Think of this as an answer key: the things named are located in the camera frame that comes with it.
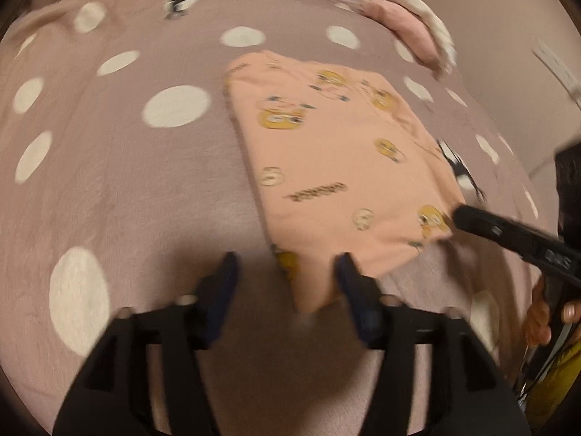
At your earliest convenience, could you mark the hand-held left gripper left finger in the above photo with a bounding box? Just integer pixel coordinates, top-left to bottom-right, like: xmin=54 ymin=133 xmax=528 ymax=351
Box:
xmin=52 ymin=251 xmax=240 ymax=436

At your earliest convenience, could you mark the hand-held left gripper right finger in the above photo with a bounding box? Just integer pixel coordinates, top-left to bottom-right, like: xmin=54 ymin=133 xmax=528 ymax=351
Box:
xmin=335 ymin=253 xmax=532 ymax=436

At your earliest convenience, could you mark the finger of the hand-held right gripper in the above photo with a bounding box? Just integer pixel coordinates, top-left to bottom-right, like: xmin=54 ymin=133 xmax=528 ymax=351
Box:
xmin=453 ymin=203 xmax=558 ymax=263

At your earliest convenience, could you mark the peach cartoon print garment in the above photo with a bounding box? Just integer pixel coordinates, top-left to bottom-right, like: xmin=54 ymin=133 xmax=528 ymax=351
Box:
xmin=224 ymin=51 xmax=468 ymax=315

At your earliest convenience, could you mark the person's right hand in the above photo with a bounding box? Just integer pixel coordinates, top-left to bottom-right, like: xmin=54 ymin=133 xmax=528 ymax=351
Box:
xmin=524 ymin=276 xmax=581 ymax=347

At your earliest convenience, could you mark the mauve polka dot blanket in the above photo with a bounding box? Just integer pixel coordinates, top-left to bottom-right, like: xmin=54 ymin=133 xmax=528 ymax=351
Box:
xmin=0 ymin=0 xmax=552 ymax=436

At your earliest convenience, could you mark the yellow green cloth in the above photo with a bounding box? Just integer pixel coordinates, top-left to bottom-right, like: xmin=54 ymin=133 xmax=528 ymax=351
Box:
xmin=517 ymin=327 xmax=581 ymax=436

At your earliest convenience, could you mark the pink cushion white trim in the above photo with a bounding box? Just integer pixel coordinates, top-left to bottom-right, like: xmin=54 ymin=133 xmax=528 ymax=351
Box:
xmin=361 ymin=0 xmax=458 ymax=74

